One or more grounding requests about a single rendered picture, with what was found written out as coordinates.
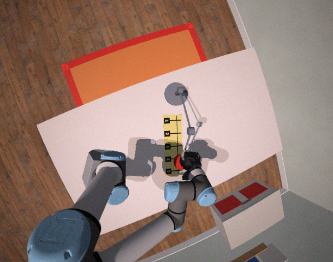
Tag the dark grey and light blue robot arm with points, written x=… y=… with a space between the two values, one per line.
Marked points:
x=70 y=236

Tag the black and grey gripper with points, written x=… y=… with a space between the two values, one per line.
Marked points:
x=190 y=160

